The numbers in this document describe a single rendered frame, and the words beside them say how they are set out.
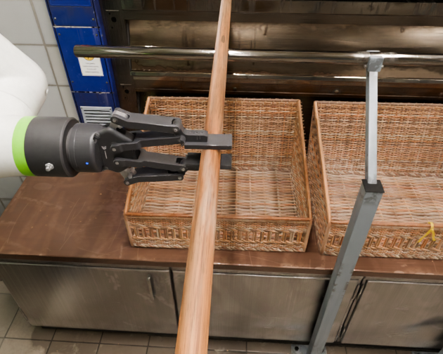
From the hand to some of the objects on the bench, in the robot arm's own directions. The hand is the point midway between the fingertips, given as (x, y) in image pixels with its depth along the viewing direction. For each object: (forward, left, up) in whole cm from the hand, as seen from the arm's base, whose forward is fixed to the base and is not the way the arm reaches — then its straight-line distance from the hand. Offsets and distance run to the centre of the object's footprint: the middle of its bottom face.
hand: (209, 151), depth 59 cm
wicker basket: (-4, +52, -62) cm, 81 cm away
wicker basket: (+56, +55, -62) cm, 100 cm away
